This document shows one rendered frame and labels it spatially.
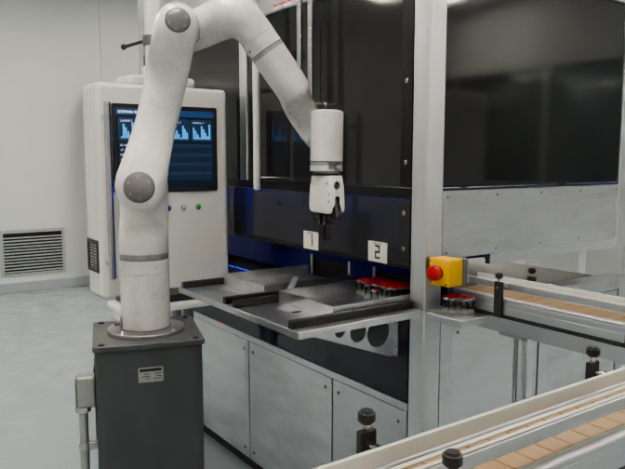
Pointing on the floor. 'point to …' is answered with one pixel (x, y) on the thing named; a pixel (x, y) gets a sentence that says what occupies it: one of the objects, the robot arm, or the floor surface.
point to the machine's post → (426, 209)
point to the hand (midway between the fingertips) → (325, 233)
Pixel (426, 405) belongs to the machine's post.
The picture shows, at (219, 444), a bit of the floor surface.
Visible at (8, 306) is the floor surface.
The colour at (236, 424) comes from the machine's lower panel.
